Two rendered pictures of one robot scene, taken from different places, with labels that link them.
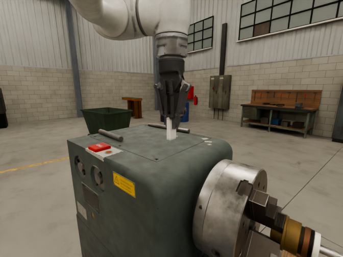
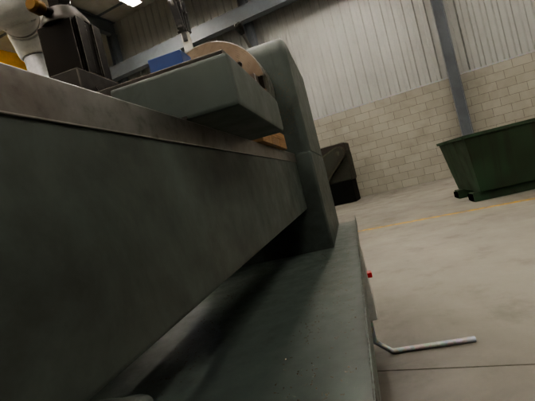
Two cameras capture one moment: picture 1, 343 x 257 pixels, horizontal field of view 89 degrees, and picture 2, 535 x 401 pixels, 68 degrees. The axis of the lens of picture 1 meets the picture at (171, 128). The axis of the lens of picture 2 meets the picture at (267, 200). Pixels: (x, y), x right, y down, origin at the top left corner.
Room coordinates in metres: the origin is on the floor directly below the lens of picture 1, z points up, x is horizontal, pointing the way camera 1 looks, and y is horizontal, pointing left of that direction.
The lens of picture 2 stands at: (-0.03, -1.33, 0.77)
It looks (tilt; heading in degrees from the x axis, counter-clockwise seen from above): 1 degrees down; 62
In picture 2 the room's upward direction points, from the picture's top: 14 degrees counter-clockwise
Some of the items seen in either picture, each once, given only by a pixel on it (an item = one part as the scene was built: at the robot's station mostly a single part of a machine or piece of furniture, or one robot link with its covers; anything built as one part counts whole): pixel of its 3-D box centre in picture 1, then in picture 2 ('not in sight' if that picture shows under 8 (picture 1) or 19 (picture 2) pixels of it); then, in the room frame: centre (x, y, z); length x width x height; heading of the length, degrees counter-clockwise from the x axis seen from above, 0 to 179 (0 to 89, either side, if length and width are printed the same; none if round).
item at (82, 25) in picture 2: not in sight; (78, 58); (0.07, -0.60, 1.07); 0.07 x 0.07 x 0.10; 49
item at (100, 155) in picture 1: (104, 156); not in sight; (0.61, 0.25, 1.23); 0.13 x 0.08 x 0.06; 49
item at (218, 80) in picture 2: not in sight; (104, 149); (0.07, -0.67, 0.89); 0.53 x 0.30 x 0.06; 139
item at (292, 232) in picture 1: (291, 235); not in sight; (0.40, -0.33, 1.08); 0.09 x 0.09 x 0.09; 49
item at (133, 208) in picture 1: (149, 179); (248, 122); (0.75, 0.10, 1.06); 0.59 x 0.48 x 0.39; 49
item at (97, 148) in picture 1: (99, 148); not in sight; (0.62, 0.27, 1.26); 0.06 x 0.06 x 0.02; 49
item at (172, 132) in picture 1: (172, 128); (186, 41); (0.53, 0.00, 1.35); 0.03 x 0.01 x 0.07; 139
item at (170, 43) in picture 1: (171, 48); not in sight; (0.53, 0.00, 1.59); 0.09 x 0.09 x 0.06
